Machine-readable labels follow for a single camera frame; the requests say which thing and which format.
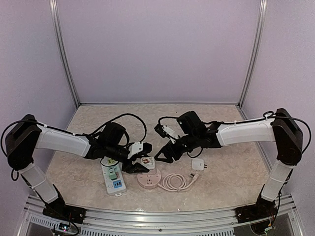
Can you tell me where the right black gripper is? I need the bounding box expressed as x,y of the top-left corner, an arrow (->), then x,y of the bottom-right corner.
154,131 -> 199,163

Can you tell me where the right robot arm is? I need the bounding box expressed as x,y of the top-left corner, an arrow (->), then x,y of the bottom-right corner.
155,108 -> 303,218

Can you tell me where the aluminium frame post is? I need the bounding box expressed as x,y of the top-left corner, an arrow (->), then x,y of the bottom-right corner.
238,0 -> 267,109
49,0 -> 81,109

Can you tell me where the left aluminium frame post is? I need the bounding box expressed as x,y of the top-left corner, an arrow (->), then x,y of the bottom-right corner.
49,0 -> 81,109

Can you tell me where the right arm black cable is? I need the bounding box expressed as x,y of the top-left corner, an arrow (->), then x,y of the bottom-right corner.
157,110 -> 312,158

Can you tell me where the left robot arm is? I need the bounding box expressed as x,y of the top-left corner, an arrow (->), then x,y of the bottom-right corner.
0,114 -> 153,219

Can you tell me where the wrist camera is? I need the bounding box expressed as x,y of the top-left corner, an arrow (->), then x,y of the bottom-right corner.
154,124 -> 180,144
127,142 -> 153,159

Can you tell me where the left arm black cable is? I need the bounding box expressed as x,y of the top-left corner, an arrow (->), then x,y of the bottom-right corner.
0,113 -> 148,158

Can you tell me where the small circuit board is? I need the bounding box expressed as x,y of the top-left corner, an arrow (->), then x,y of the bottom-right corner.
58,223 -> 70,232

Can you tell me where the white multicolour power strip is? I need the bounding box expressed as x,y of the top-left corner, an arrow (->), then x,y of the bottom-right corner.
100,157 -> 127,197

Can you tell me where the green plug adapter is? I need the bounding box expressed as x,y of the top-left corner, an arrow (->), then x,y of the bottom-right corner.
107,167 -> 118,180

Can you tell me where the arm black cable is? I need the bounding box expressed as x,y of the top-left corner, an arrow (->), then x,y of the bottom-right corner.
157,110 -> 312,158
0,113 -> 148,158

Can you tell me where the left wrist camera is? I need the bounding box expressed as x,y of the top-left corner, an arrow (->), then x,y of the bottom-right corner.
127,142 -> 153,159

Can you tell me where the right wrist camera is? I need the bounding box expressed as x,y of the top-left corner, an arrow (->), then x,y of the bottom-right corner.
154,124 -> 180,144

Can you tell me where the pink round socket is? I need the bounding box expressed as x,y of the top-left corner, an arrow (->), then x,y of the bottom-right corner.
137,169 -> 162,189

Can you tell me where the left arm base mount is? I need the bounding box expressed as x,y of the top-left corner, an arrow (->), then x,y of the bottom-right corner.
42,205 -> 86,224

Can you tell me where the right aluminium frame post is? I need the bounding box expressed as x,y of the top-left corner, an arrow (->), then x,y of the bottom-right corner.
238,0 -> 267,109

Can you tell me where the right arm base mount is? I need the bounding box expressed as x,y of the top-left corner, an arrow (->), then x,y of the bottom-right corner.
235,205 -> 277,223

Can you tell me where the white cube socket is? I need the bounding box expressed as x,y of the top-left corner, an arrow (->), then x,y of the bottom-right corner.
141,157 -> 156,170

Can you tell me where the aluminium front rail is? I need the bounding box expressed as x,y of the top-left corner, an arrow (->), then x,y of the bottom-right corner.
23,194 -> 300,236

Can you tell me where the white plug adapter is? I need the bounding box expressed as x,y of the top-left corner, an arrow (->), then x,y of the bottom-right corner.
191,158 -> 207,172

